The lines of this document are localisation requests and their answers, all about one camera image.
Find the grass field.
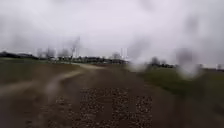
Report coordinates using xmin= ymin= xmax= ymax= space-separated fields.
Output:
xmin=126 ymin=65 xmax=224 ymax=116

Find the grass verge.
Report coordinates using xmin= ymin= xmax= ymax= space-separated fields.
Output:
xmin=0 ymin=58 xmax=81 ymax=86

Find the brown gravel dirt track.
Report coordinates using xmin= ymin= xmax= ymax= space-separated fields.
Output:
xmin=0 ymin=63 xmax=224 ymax=128

